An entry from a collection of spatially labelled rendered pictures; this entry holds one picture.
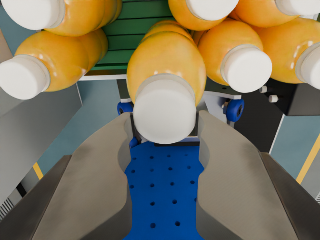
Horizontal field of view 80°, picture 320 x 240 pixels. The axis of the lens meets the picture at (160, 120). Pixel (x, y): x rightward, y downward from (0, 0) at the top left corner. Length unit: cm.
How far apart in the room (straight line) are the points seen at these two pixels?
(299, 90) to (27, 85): 35
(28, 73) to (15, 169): 84
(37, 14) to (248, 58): 18
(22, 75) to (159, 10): 24
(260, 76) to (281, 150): 175
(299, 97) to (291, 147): 160
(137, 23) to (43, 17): 21
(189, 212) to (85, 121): 144
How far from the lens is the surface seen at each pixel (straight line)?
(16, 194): 244
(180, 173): 33
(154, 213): 28
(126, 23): 38
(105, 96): 148
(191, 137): 28
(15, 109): 102
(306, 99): 37
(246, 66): 19
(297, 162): 211
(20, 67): 22
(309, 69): 22
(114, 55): 40
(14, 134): 102
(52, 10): 20
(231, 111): 36
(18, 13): 21
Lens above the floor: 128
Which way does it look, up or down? 58 degrees down
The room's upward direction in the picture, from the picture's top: 176 degrees counter-clockwise
